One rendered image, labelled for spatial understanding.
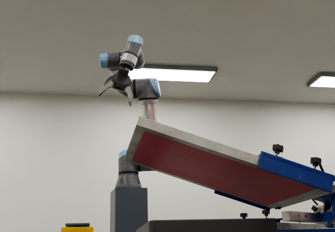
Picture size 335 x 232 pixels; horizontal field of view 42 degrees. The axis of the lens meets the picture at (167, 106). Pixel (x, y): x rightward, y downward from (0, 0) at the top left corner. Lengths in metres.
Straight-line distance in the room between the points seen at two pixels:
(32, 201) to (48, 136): 0.85
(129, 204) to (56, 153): 3.47
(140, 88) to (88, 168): 3.37
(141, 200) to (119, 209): 0.13
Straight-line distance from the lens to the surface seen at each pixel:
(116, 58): 2.15
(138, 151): 1.94
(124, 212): 2.40
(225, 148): 1.66
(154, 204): 5.73
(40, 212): 5.68
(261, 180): 1.86
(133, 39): 2.07
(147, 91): 2.47
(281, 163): 1.71
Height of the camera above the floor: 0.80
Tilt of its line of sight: 20 degrees up
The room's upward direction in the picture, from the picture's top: 2 degrees counter-clockwise
